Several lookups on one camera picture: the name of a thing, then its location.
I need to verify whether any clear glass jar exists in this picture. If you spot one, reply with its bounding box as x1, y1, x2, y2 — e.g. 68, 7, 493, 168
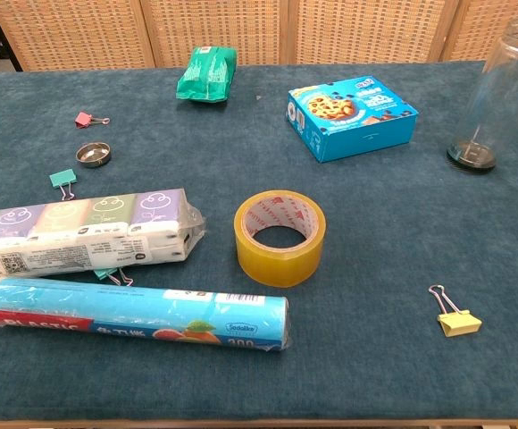
446, 17, 518, 173

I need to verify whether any round metal jar lid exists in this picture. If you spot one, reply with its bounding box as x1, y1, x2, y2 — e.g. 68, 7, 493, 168
75, 141, 113, 169

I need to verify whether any yellow packing tape roll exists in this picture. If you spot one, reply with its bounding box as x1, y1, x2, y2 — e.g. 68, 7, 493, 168
234, 189, 327, 289

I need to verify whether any teal table cloth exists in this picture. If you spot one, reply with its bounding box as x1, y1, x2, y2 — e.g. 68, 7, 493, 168
0, 60, 518, 424

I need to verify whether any blue cookie box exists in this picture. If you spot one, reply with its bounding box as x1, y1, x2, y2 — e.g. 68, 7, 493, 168
286, 75, 420, 164

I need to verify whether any green snack packet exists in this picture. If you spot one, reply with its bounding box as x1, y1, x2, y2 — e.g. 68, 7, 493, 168
176, 46, 238, 105

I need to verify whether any blue plastic wrap roll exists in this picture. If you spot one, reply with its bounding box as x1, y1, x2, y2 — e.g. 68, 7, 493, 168
0, 277, 294, 352

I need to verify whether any teal binder clip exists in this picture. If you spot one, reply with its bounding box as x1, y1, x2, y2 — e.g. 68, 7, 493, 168
48, 168, 79, 200
93, 266, 134, 288

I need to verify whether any pocket tissue multipack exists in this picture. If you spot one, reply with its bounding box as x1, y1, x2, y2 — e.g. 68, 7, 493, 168
0, 188, 207, 285

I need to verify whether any wicker folding screen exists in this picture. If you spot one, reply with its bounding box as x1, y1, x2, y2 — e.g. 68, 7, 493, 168
0, 0, 518, 72

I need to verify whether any pink binder clip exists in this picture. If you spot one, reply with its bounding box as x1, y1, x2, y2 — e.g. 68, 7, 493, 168
74, 111, 112, 130

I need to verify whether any yellow binder clip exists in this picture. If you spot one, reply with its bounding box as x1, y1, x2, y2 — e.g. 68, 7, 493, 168
428, 283, 483, 338

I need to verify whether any black stand pole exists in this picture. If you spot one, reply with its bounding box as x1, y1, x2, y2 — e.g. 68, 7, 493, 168
0, 0, 24, 72

